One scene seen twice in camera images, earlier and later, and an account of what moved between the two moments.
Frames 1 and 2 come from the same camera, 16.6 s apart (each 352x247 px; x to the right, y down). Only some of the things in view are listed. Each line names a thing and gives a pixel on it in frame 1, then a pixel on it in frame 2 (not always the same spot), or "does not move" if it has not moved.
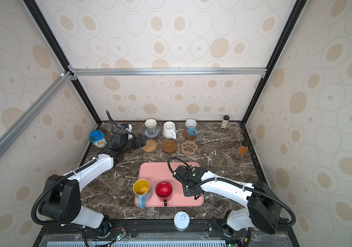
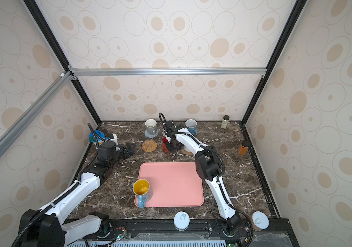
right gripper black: x=186 y=194 -> x=179 y=147
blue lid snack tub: x=98 y=138 does not move
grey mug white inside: x=151 y=125 does not move
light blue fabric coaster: x=151 y=136 does not move
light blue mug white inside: x=191 y=127 does not move
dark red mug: x=163 y=190 -> x=166 y=146
